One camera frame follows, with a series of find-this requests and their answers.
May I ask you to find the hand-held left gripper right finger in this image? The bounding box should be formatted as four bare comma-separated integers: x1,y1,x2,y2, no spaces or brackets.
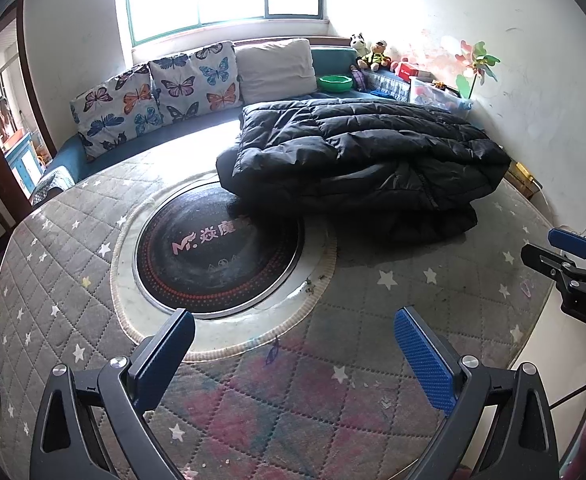
394,306,560,480

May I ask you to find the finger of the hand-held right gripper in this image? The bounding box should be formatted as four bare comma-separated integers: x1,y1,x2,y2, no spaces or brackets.
548,228,586,273
520,244,586,292

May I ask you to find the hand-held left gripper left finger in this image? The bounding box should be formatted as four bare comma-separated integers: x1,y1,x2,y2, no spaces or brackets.
28,308,196,480

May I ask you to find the black puffer jacket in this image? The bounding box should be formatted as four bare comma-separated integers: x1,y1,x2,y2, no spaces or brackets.
216,97,512,247

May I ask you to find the round black heating plate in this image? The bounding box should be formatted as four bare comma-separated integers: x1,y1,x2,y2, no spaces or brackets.
134,182,305,316

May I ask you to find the clear plastic storage box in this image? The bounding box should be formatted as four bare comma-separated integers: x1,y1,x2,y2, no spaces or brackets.
409,77,474,113

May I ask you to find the grey patterned seat cushion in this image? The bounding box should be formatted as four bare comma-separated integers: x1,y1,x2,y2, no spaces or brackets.
30,167,76,206

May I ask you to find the colourful pinwheel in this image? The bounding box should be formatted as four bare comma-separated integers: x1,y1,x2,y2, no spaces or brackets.
454,41,501,101

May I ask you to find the blue corner sofa bench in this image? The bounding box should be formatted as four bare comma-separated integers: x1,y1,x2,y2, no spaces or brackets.
30,45,478,206

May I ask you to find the red box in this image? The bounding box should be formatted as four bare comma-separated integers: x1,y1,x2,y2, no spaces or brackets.
397,62,433,83

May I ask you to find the blue cabinet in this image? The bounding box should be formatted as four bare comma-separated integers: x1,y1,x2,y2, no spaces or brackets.
4,130,49,196

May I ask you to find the butterfly print pillow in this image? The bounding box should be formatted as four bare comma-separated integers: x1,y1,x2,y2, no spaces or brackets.
70,62,161,161
148,41,241,123

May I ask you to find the bear plush toy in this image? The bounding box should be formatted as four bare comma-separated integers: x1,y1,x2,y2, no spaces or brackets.
357,40,393,72

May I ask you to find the green plastic basin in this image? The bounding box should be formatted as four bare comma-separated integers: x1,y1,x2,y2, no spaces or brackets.
317,75,354,93

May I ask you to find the white pillow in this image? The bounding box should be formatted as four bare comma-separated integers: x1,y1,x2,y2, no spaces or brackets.
234,37,319,106

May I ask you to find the thin black cable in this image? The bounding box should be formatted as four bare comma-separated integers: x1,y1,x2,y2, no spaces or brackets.
548,380,586,411

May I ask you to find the brown wooden door frame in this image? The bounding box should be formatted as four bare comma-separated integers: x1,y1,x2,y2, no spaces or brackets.
0,0,56,221

